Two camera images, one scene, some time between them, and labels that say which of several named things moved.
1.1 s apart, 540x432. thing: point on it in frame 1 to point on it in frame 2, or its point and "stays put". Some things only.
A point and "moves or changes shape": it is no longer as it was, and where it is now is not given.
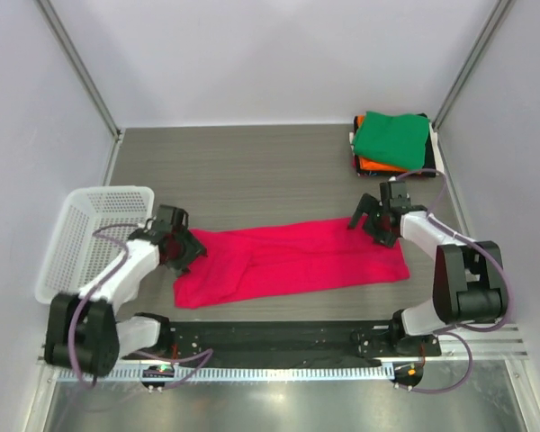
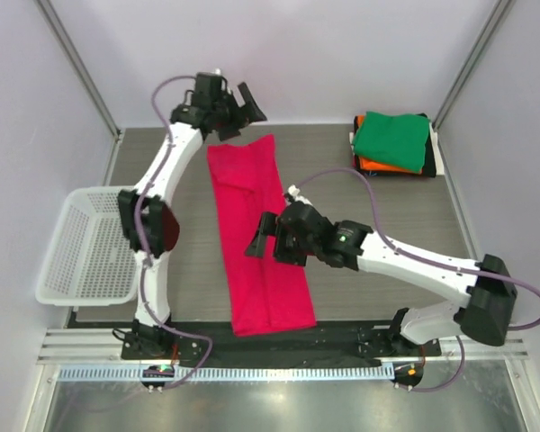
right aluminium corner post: x=503 y=8 stays put
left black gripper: x=193 y=247 to x=243 y=115
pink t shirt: x=253 y=261 moves or changes shape
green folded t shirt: x=400 y=139 stays put
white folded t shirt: x=435 y=141 stays put
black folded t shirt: x=427 y=165 stays put
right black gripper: x=366 y=207 to x=271 y=225
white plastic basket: x=93 y=225 stays put
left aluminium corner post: x=49 y=11 stays put
